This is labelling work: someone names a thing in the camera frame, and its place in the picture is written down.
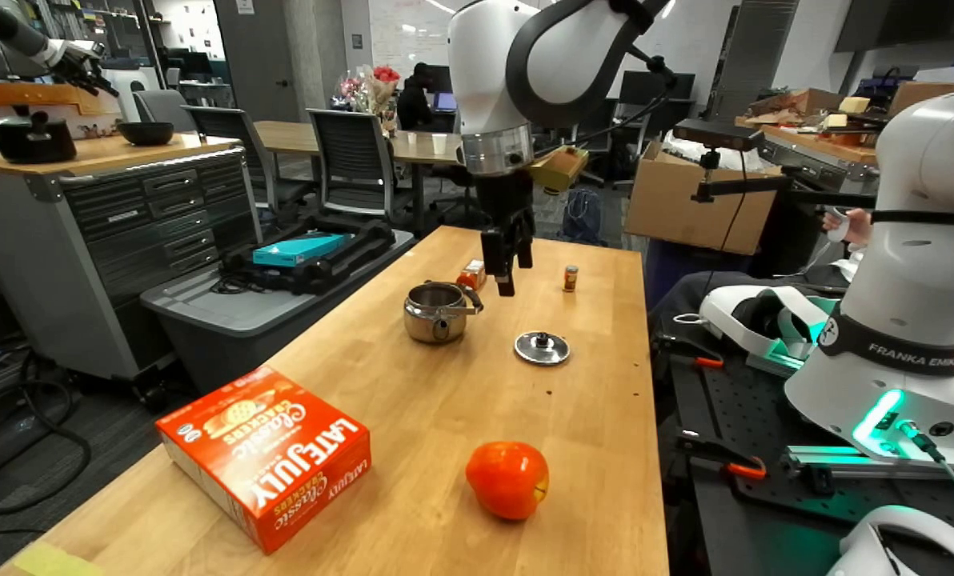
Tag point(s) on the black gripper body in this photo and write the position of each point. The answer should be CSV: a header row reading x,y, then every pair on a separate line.
x,y
503,204

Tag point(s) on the round silver kettle lid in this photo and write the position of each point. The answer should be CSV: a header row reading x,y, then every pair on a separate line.
x,y
544,347

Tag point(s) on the grey background robot arm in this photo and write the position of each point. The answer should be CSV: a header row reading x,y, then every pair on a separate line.
x,y
19,37

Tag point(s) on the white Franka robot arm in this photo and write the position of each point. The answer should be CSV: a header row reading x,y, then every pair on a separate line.
x,y
488,65

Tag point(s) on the silver metal kettle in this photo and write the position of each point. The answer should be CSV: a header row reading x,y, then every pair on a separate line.
x,y
435,314

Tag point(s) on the orange spice bottle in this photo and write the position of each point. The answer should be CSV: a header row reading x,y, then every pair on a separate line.
x,y
472,277

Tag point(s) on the small bottle grey cap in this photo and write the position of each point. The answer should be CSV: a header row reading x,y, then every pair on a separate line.
x,y
573,281

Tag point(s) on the person in dark clothes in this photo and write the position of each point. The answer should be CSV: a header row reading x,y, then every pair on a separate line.
x,y
415,99

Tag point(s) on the grey mesh office chair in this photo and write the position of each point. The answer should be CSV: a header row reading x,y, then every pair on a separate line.
x,y
351,161

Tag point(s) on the brown cardboard box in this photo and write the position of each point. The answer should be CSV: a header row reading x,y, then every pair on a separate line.
x,y
689,210

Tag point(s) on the black computer monitor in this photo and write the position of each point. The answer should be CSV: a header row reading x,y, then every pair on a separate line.
x,y
658,88

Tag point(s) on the teal hard case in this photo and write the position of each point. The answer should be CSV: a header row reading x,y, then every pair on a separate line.
x,y
299,251

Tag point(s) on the red tomato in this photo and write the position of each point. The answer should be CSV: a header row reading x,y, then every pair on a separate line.
x,y
506,480

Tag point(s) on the white VR headset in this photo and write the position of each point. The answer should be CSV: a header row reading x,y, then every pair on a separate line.
x,y
760,314

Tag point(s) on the grey plastic tote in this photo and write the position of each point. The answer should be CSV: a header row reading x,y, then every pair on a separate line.
x,y
232,331

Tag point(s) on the orange cracker box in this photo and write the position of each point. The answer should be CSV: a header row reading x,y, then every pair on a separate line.
x,y
264,460

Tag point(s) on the black perforated mounting board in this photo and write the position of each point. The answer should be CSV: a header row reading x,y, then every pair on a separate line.
x,y
734,524

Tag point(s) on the black bowl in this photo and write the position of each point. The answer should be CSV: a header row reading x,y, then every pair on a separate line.
x,y
146,133

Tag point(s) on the grey drawer cabinet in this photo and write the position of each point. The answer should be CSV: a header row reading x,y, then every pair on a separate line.
x,y
96,245

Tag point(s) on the white curved plastic object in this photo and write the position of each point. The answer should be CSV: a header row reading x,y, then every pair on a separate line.
x,y
873,534

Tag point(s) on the black cooking pot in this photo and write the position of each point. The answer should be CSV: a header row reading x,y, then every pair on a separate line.
x,y
30,138

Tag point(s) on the yellow sponge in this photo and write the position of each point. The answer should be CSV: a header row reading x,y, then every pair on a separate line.
x,y
57,562

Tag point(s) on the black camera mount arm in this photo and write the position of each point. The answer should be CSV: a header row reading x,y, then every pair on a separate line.
x,y
786,187

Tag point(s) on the aluminium profile rail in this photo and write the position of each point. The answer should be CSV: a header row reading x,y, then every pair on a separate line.
x,y
819,457

